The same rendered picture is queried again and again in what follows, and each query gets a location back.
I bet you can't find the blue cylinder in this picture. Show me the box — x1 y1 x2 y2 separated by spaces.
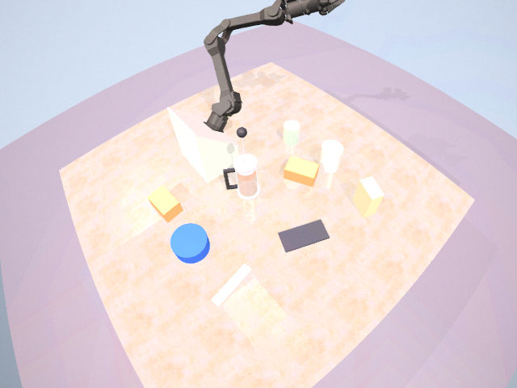
170 223 211 264

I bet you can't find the white flat bar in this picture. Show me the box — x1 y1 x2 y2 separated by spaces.
211 264 252 307

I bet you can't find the french press coffee maker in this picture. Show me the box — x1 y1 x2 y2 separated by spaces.
222 127 260 200

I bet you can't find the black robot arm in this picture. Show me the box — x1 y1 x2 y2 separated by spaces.
203 0 304 133

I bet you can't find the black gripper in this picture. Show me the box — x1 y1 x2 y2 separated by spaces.
301 0 345 16

